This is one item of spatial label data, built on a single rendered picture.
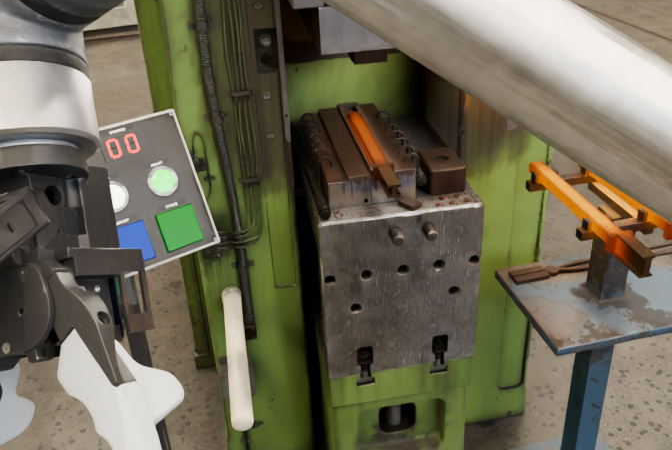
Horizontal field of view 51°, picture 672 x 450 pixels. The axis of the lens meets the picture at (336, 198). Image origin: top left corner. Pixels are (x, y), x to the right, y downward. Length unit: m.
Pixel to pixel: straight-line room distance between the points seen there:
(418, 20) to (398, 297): 1.26
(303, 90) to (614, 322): 0.99
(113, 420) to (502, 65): 0.30
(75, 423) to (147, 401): 2.14
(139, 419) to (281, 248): 1.43
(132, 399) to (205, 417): 2.04
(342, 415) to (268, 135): 0.75
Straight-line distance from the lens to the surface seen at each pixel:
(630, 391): 2.57
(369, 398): 1.87
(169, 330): 2.80
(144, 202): 1.38
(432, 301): 1.72
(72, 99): 0.45
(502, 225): 1.92
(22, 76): 0.44
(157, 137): 1.41
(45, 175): 0.46
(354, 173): 1.57
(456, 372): 1.89
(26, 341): 0.42
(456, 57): 0.47
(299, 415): 2.15
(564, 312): 1.63
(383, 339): 1.75
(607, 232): 1.40
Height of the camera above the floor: 1.70
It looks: 29 degrees down
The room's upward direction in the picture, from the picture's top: 3 degrees counter-clockwise
